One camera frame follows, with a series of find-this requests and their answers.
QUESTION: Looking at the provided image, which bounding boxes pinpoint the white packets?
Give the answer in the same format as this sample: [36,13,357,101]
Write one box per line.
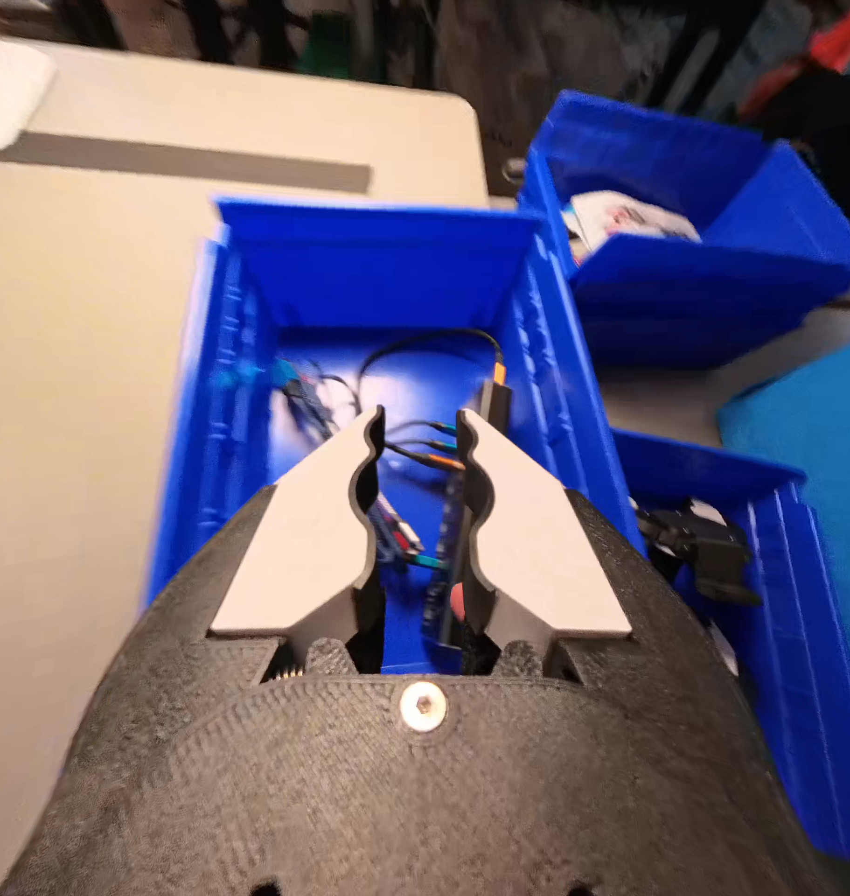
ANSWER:
[568,190,702,263]

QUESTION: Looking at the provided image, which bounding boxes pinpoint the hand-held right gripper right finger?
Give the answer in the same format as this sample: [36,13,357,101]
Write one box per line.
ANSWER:
[455,408,634,679]

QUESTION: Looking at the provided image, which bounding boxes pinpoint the black usb hub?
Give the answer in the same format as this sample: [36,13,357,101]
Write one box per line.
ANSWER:
[421,378,516,652]

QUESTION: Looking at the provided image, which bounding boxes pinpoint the teal mat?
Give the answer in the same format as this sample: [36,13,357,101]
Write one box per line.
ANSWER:
[718,329,850,505]

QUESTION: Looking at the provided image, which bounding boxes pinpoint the orange plug usb cable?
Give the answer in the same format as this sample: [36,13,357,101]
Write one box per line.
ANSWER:
[390,448,466,471]

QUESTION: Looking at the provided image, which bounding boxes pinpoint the black device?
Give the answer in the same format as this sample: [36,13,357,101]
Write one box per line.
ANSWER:
[631,497,762,606]

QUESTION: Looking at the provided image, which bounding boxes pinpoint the bundle of braided usb cables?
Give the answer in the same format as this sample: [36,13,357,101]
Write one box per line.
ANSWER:
[271,353,448,574]

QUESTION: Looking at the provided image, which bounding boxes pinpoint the black hub cable orange plug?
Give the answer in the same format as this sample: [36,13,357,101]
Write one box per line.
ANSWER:
[358,329,509,386]

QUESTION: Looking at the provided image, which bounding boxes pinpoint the white lamp base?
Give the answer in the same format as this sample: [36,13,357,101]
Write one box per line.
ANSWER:
[0,35,56,155]

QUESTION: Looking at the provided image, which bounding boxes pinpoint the blue plastic bin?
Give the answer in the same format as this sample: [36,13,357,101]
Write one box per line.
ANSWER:
[519,91,850,368]
[145,196,650,676]
[610,428,850,865]

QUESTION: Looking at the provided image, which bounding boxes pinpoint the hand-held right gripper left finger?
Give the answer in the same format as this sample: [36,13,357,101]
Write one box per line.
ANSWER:
[207,405,387,664]

